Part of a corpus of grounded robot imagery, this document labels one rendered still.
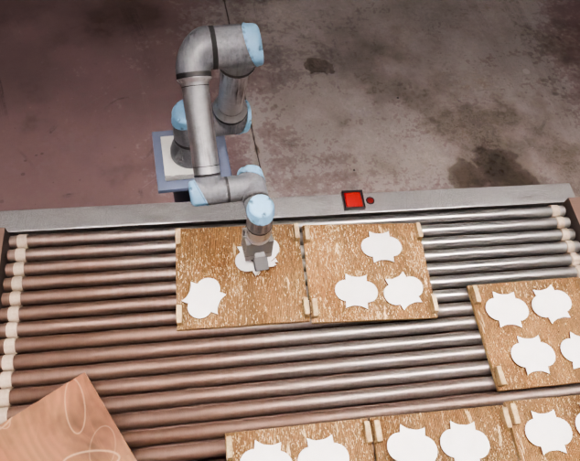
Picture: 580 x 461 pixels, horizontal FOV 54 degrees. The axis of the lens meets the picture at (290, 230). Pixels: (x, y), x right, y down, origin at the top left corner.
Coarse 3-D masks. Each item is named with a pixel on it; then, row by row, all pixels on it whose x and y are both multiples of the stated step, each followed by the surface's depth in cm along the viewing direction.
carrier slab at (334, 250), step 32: (352, 224) 195; (384, 224) 196; (320, 256) 187; (352, 256) 189; (416, 256) 191; (320, 288) 182; (384, 288) 184; (320, 320) 176; (352, 320) 178; (384, 320) 180
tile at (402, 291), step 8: (384, 280) 185; (392, 280) 185; (400, 280) 185; (408, 280) 185; (416, 280) 186; (392, 288) 183; (400, 288) 184; (408, 288) 184; (416, 288) 184; (384, 296) 182; (392, 296) 182; (400, 296) 182; (408, 296) 182; (416, 296) 183; (392, 304) 181; (400, 304) 181; (408, 304) 181
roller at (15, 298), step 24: (432, 264) 192; (456, 264) 193; (480, 264) 194; (504, 264) 195; (528, 264) 197; (552, 264) 198; (576, 264) 200; (72, 288) 176; (96, 288) 176; (120, 288) 177; (144, 288) 177; (168, 288) 178
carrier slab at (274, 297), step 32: (288, 224) 192; (192, 256) 183; (224, 256) 184; (288, 256) 186; (224, 288) 178; (256, 288) 180; (288, 288) 181; (192, 320) 172; (224, 320) 173; (256, 320) 174; (288, 320) 175
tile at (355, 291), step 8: (344, 280) 183; (352, 280) 183; (360, 280) 184; (336, 288) 181; (344, 288) 182; (352, 288) 182; (360, 288) 182; (368, 288) 182; (376, 288) 183; (344, 296) 180; (352, 296) 180; (360, 296) 181; (368, 296) 181; (376, 296) 181; (352, 304) 179; (360, 304) 180
